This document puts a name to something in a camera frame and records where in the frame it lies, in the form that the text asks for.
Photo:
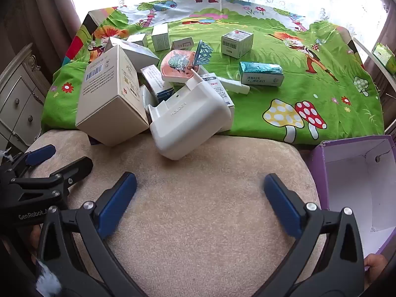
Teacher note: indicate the white blue medicine box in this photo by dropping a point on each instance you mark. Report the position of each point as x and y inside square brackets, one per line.
[221, 91]

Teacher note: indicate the white curved shelf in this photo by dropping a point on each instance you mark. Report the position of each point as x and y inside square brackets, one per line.
[362, 45]

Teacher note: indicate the cream carved dresser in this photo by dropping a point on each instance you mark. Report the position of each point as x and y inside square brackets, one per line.
[18, 105]

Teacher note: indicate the long grey white box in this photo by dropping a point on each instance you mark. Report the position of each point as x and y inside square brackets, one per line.
[139, 54]

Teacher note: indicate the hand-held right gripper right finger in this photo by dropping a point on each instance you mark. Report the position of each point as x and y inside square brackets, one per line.
[283, 207]

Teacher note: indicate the green tissue pack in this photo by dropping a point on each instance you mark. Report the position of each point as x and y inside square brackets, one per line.
[383, 56]

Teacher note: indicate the tall white box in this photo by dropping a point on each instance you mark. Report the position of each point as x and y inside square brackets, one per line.
[161, 38]

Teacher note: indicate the small white box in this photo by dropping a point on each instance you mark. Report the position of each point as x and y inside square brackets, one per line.
[182, 44]
[137, 40]

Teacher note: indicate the white tube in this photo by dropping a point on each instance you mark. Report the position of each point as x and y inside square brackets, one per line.
[233, 85]

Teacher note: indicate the white plastic holder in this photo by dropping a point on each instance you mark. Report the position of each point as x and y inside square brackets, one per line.
[191, 120]

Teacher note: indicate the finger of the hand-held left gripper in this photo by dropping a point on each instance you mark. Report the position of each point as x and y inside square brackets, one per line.
[40, 155]
[77, 168]

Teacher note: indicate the green cartoon printed blanket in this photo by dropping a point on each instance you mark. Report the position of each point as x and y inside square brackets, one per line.
[309, 77]

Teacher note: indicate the white frayed cloth strip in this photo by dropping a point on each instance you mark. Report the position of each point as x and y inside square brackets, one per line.
[5, 154]
[48, 280]

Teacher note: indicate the white box blue print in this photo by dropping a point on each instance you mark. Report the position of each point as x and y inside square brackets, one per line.
[164, 95]

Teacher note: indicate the beige cushioned seat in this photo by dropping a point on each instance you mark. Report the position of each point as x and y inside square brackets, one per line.
[201, 207]

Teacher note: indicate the white box red blue label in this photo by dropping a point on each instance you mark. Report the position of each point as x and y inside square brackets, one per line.
[236, 45]

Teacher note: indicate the orange-edged white box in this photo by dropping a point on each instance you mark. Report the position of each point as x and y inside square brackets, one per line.
[178, 65]

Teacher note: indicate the teal topped white box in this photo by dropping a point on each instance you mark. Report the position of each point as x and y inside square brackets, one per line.
[261, 74]

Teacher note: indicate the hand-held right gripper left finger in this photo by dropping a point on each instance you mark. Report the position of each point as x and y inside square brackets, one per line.
[117, 204]

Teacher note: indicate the brown curtain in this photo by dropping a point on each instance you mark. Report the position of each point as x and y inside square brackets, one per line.
[46, 12]
[390, 27]

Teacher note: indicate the purple cardboard box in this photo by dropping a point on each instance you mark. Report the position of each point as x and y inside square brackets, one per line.
[352, 191]

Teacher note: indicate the white box red print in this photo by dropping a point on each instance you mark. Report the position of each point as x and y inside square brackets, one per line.
[151, 79]

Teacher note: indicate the large beige box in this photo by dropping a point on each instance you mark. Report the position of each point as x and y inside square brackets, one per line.
[108, 99]

